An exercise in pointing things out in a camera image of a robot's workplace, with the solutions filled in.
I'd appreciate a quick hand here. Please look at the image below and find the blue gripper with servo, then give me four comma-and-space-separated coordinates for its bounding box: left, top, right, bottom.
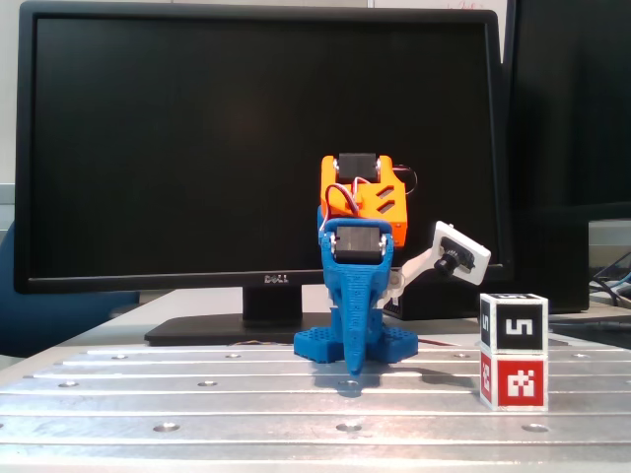
319, 221, 396, 378

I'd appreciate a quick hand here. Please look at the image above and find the black cube with white marker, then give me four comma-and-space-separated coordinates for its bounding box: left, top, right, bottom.
479, 293, 550, 357

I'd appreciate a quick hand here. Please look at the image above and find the red cube with white marker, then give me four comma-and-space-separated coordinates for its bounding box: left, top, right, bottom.
478, 352, 549, 413

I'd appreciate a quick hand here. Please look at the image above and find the black Dell monitor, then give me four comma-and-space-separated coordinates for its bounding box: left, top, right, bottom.
13, 0, 514, 347

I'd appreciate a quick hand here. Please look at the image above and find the black monitor without logo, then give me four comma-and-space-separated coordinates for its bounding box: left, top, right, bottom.
502, 0, 631, 316

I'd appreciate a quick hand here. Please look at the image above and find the thin coloured wire bundle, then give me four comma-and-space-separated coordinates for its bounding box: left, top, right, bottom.
226, 338, 293, 348

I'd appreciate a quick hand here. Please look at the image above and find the red white black servo cable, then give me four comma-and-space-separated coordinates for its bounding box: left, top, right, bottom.
322, 165, 418, 221

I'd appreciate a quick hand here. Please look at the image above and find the aluminium slotted base plate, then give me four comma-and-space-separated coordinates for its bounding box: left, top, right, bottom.
0, 342, 631, 467

